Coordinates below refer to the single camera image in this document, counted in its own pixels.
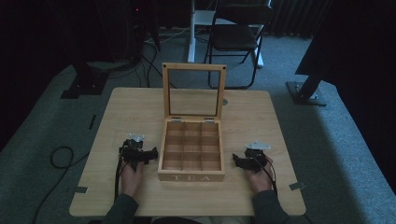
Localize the person's right hand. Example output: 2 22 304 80
245 156 276 194

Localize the left hand-held gripper cable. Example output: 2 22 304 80
114 154 124 201

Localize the black stand with slanted post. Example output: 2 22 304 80
285 36 329 107

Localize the hand-held gripper cable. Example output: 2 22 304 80
254 156 279 198
114 154 124 201

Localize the black stand base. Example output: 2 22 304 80
60 61 110 101

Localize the right hand-held gripper cable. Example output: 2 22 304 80
254 156 279 198

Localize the wooden tea box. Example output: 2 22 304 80
157 62 228 183

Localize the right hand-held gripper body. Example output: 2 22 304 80
244 141 273 174

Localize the dark curtain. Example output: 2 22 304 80
269 0 316 39

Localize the black cables bundle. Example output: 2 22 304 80
134 36 178 90

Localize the person's left hand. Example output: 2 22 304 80
120 160 145 199

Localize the black folding chair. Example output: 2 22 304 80
204 3 276 91

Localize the black floor cable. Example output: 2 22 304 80
32 146 92 224

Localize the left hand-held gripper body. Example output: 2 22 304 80
119 133 148 172

